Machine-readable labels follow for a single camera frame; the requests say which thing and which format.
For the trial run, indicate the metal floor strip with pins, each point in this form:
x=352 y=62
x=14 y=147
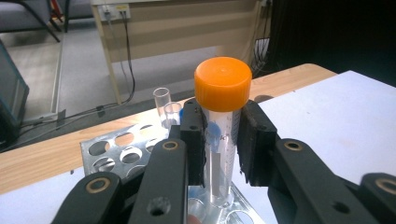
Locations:
x=58 y=77

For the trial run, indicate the orange-capped clear test tube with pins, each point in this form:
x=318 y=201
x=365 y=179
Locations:
x=222 y=84

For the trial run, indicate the silver metal tube rack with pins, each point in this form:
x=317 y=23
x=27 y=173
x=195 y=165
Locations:
x=112 y=151

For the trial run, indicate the dark grey cabinet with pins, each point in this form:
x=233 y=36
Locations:
x=12 y=102

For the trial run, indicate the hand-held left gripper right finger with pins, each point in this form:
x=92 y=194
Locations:
x=257 y=146

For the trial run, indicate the beige desk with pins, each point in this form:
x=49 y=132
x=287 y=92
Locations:
x=186 y=31

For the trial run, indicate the desk socket panel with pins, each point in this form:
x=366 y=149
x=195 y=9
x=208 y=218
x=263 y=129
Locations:
x=113 y=11

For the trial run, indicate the white board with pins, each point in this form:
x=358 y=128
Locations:
x=327 y=124

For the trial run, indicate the wooden table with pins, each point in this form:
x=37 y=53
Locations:
x=37 y=161

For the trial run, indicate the black curtain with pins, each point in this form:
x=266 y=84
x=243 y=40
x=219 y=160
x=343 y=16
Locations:
x=342 y=31

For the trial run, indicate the black stand legs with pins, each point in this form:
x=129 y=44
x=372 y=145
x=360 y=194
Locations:
x=37 y=17

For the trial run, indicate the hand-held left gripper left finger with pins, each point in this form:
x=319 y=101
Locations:
x=196 y=149

